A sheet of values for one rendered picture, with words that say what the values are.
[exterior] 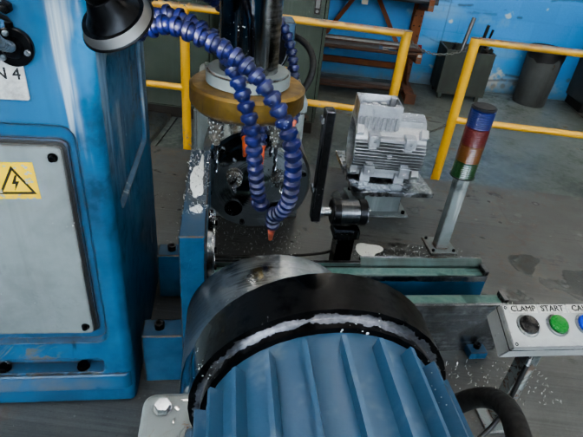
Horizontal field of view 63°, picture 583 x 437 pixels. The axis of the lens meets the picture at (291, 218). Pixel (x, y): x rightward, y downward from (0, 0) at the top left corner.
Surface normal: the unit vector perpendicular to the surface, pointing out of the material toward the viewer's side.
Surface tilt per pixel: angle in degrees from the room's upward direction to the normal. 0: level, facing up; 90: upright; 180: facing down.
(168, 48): 90
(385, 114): 90
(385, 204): 90
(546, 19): 90
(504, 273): 0
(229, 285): 32
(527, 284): 0
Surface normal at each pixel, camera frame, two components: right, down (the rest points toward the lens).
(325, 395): -0.14, -0.82
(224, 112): -0.31, 0.49
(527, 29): -0.07, 0.54
